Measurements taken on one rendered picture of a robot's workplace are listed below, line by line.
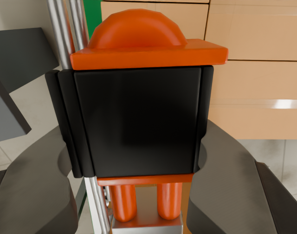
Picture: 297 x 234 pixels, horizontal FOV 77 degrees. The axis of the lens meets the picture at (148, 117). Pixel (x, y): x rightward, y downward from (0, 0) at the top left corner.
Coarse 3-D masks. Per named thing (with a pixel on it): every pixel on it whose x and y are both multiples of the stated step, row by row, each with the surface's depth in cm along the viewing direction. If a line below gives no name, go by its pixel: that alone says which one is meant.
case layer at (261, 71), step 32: (128, 0) 68; (160, 0) 68; (192, 0) 68; (224, 0) 68; (256, 0) 69; (288, 0) 69; (192, 32) 73; (224, 32) 73; (256, 32) 74; (288, 32) 74; (224, 64) 79; (256, 64) 79; (288, 64) 80; (224, 96) 86; (256, 96) 86; (288, 96) 87; (224, 128) 94; (256, 128) 94; (288, 128) 95
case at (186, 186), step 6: (138, 186) 86; (144, 186) 86; (150, 186) 86; (186, 186) 87; (186, 192) 84; (186, 198) 81; (186, 204) 78; (186, 210) 76; (186, 216) 73; (186, 228) 69
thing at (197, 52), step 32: (96, 64) 9; (128, 64) 9; (160, 64) 9; (192, 64) 9; (96, 96) 9; (128, 96) 9; (160, 96) 9; (192, 96) 10; (96, 128) 10; (128, 128) 10; (160, 128) 10; (192, 128) 10; (96, 160) 11; (128, 160) 11; (160, 160) 11; (192, 160) 12
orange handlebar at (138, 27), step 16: (112, 16) 10; (128, 16) 9; (144, 16) 9; (160, 16) 10; (96, 32) 10; (112, 32) 9; (128, 32) 9; (144, 32) 9; (160, 32) 9; (176, 32) 10; (96, 48) 10; (112, 192) 15; (128, 192) 15; (160, 192) 15; (176, 192) 15; (112, 208) 16; (128, 208) 16; (160, 208) 16; (176, 208) 16
